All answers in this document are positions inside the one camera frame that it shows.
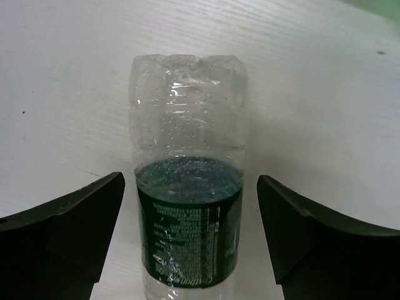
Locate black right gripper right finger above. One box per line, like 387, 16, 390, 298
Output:
257, 176, 399, 299

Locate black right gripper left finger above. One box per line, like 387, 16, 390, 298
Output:
1, 172, 125, 299

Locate clear bottle green label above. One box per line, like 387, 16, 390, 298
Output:
129, 54, 248, 299

